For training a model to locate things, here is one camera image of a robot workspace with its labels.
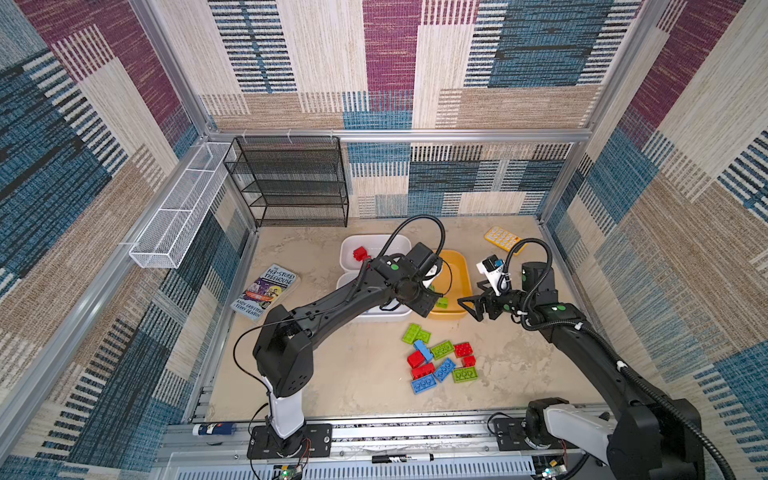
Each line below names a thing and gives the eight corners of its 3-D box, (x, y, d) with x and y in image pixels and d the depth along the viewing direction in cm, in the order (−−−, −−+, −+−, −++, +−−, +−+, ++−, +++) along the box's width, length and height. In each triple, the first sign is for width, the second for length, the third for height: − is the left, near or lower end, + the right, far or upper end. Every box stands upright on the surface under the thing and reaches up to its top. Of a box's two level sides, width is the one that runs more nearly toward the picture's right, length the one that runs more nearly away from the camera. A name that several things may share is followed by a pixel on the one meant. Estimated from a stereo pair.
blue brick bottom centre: (415, 394, 82) (415, 392, 80) (410, 383, 84) (410, 381, 82) (436, 386, 83) (437, 384, 82) (431, 375, 85) (432, 372, 84)
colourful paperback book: (234, 308, 100) (229, 302, 97) (272, 268, 110) (269, 261, 107) (263, 325, 96) (258, 319, 93) (300, 281, 107) (297, 274, 103)
